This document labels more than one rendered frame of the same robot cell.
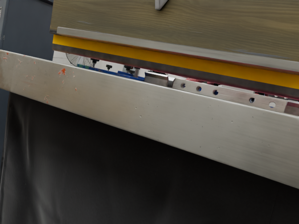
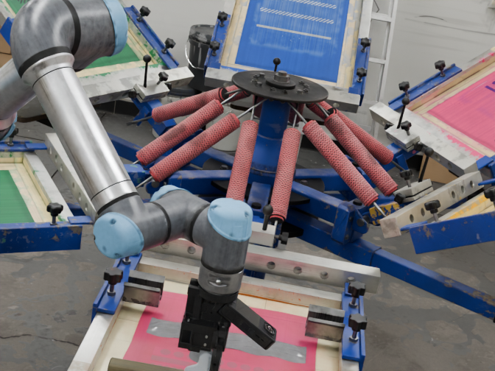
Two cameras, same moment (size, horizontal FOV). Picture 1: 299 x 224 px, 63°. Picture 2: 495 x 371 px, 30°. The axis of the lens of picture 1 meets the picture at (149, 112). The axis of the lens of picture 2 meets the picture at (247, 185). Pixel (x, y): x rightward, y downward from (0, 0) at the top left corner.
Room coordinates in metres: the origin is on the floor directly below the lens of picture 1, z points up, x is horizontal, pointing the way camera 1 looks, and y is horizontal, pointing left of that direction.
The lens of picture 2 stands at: (-0.96, 0.58, 2.05)
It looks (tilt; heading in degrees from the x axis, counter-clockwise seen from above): 22 degrees down; 336
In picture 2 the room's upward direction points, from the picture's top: 10 degrees clockwise
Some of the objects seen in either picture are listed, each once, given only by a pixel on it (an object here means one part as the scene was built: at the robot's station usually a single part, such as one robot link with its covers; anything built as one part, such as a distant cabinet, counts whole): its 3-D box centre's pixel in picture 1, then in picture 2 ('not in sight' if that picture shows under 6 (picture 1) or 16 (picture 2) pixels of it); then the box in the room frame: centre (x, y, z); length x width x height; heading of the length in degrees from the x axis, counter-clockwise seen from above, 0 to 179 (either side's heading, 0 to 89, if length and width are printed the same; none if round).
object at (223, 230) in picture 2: not in sight; (225, 234); (0.34, 0.02, 1.39); 0.09 x 0.08 x 0.11; 30
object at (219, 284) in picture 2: not in sight; (220, 276); (0.33, 0.02, 1.31); 0.08 x 0.08 x 0.05
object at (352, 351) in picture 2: not in sight; (350, 332); (0.65, -0.46, 0.98); 0.30 x 0.05 x 0.07; 154
